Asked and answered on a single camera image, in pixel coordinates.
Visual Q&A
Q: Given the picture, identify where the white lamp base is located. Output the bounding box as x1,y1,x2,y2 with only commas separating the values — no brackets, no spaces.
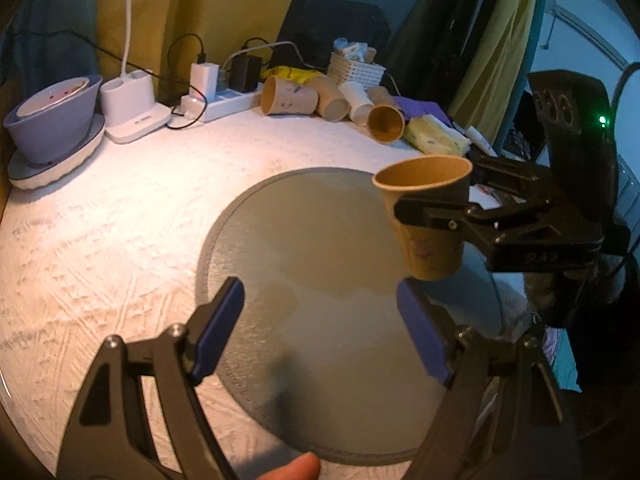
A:
100,0,171,144

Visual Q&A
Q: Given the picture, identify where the white textured tablecloth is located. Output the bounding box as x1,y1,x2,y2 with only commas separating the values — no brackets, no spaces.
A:
0,104,532,480

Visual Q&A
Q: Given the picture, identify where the white tube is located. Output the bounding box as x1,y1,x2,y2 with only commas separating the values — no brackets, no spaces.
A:
464,126,498,157

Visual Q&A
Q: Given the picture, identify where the lying brown cup open mouth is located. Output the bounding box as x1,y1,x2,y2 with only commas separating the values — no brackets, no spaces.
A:
366,86,406,144

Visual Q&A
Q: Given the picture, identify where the purple cloth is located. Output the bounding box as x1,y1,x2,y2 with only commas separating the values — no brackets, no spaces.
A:
394,96,452,127

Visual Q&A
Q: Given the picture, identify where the operator thumb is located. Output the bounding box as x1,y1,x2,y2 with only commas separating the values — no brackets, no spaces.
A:
259,453,321,480

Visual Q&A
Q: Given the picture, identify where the brown paper cup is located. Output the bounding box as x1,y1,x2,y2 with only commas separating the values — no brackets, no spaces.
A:
372,155,473,282
260,76,319,116

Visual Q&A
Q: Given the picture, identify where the white round base plate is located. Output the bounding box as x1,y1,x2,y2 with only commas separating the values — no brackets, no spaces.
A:
6,112,106,191

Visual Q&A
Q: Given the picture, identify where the black power adapter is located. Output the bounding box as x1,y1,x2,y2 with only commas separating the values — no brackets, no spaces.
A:
229,54,262,93

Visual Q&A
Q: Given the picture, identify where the white power strip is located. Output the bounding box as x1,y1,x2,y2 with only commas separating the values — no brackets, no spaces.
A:
179,84,262,122

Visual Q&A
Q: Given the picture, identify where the white woven basket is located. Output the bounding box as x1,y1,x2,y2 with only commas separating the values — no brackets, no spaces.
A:
326,52,386,89

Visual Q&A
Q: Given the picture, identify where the yellow curtain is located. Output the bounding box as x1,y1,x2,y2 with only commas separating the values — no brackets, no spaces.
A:
96,0,544,139

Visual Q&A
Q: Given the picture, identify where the pink inner bowl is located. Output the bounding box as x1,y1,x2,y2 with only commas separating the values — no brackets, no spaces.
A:
16,77,89,118

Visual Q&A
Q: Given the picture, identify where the round grey mat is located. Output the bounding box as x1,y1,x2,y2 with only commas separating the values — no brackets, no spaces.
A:
195,166,504,466

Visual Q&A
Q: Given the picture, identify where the white charger plug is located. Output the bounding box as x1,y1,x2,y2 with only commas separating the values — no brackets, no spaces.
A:
189,62,219,102

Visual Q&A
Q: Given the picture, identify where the lying white paper cup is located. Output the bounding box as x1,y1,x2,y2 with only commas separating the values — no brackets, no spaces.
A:
338,81,374,127

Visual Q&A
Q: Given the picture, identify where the tissue pack floral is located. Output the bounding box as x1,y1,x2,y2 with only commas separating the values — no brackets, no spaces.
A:
404,114,471,156

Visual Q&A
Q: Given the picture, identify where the purple bowl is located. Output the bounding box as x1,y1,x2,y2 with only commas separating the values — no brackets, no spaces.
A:
3,75,103,165

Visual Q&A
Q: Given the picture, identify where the yellow rubber glove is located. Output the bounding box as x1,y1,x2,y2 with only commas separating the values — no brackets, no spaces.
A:
262,65,323,84

